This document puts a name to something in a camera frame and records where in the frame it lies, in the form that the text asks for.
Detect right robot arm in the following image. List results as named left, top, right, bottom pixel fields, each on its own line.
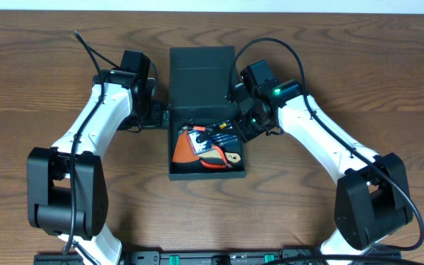
left=231, top=60, right=413, bottom=256

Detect black yellow screwdriver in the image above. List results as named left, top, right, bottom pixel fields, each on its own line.
left=205, top=120, right=233, bottom=131

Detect orange scraper with beige handle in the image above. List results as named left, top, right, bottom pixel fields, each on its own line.
left=172, top=132, right=241, bottom=166

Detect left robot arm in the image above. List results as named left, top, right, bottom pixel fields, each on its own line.
left=26, top=50, right=169, bottom=264

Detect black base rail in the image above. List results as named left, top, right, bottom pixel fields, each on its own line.
left=33, top=248, right=402, bottom=265

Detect red handled cutting pliers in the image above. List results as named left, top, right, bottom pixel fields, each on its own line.
left=198, top=145, right=233, bottom=169

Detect small claw hammer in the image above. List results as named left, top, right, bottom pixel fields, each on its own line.
left=178, top=119, right=212, bottom=135

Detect blue precision screwdriver set case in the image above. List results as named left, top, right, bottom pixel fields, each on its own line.
left=186, top=130, right=239, bottom=155

